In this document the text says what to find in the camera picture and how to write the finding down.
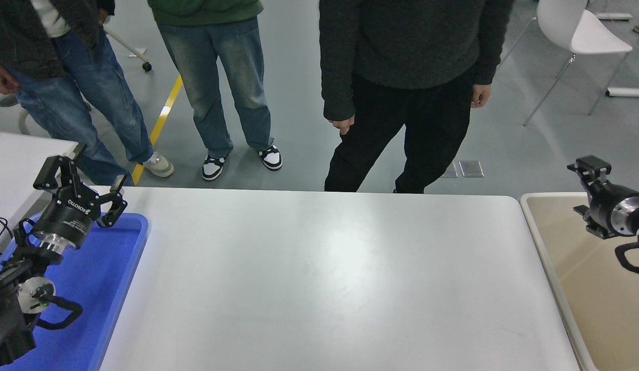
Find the person's right hand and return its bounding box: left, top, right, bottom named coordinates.
left=0, top=63, right=20, bottom=95
left=331, top=115, right=356, bottom=137

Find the blue plastic tray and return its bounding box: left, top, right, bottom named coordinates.
left=0, top=211, right=149, bottom=371

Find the large pale bin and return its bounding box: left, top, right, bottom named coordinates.
left=519, top=192, right=639, bottom=371

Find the white plastic chair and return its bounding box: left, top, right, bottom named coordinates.
left=497, top=0, right=634, bottom=127

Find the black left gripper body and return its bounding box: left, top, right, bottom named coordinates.
left=33, top=185, right=100, bottom=249

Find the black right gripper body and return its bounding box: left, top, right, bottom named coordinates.
left=587, top=183, right=639, bottom=235

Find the thin black cable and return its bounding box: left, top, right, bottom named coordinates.
left=0, top=213, right=14, bottom=263

